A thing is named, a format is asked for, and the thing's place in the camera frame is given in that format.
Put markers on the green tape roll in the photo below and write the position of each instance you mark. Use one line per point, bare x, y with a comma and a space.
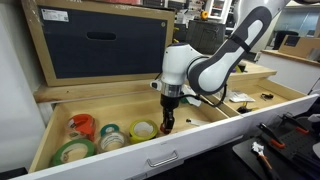
72, 151

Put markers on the teal tape roll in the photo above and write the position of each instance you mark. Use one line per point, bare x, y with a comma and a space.
108, 128

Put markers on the silver foil bag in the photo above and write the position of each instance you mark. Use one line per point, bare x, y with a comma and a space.
240, 97

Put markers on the white paper strip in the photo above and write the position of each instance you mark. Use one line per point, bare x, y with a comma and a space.
196, 122

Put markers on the metal drawer handle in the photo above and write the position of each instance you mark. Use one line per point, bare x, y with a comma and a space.
153, 164

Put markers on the black orange clamp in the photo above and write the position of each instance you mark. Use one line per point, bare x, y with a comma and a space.
286, 119
274, 139

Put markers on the black metal clamp bracket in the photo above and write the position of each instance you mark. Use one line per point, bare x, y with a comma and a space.
266, 96

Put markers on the yellow tape roll in drawer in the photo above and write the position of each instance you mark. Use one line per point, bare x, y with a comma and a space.
142, 130

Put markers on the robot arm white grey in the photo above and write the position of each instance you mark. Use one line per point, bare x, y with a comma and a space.
208, 75

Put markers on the clear tape roll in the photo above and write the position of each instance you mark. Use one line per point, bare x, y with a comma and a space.
111, 141

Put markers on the black yellow spring clamp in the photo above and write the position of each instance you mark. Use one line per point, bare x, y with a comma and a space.
244, 109

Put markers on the white wooden open drawer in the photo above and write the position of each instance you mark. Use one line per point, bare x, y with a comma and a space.
188, 140

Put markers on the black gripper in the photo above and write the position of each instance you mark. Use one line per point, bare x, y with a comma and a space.
170, 95

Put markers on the small red masking tape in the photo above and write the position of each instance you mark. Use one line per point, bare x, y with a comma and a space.
164, 129

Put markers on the orange tape dispenser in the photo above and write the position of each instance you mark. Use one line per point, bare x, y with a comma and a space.
81, 126

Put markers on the black yellow hazard tape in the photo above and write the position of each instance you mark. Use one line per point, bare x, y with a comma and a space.
241, 68

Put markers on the cardboard box on counter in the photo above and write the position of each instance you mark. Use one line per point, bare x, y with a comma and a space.
303, 47

